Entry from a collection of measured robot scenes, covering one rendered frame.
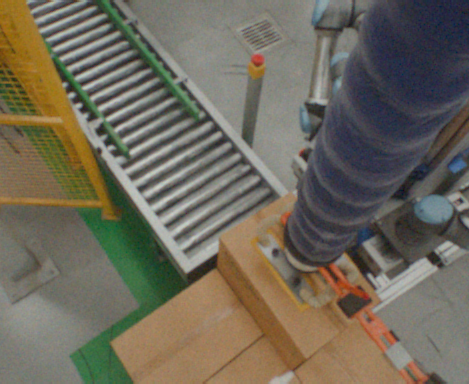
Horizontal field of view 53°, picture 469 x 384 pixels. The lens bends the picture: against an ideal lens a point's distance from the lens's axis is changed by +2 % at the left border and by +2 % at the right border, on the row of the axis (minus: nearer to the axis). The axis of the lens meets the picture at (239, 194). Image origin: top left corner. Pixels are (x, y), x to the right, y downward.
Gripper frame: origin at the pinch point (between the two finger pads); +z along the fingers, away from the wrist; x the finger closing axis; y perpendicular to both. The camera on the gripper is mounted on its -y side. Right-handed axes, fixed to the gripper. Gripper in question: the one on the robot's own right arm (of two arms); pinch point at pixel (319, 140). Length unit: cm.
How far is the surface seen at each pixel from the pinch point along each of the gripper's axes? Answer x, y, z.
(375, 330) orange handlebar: -27, 66, 10
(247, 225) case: -33.4, 3.4, 35.3
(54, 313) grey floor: -130, -42, 130
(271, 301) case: -44, 36, 35
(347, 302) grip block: -29, 54, 9
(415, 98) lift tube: -35, 38, -89
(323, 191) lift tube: -37, 31, -46
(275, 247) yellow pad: -33.6, 21.3, 21.7
